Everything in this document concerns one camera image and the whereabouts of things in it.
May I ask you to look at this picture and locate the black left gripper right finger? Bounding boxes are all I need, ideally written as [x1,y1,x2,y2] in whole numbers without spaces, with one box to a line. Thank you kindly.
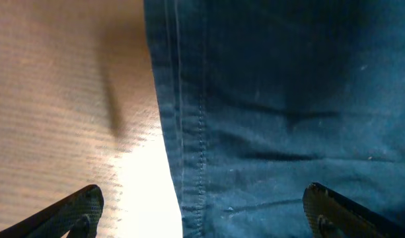
[303,182,405,238]

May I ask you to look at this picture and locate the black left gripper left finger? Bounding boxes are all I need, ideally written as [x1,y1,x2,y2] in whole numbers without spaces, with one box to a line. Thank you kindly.
[0,184,104,238]

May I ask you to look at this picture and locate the navy blue shorts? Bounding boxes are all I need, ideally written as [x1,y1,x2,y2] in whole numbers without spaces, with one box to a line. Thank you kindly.
[144,0,405,237]

